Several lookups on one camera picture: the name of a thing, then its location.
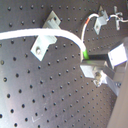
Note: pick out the large metal cable clip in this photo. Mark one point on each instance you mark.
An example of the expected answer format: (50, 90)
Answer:
(42, 42)

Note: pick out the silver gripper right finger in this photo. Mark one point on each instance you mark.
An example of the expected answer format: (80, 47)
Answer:
(118, 53)

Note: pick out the far metal cable clip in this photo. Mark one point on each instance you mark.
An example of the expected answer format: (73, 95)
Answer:
(117, 16)

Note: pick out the small metal cable clip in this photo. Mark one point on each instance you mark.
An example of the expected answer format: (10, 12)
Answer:
(101, 20)

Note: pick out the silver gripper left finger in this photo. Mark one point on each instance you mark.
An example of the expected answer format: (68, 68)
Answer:
(99, 68)

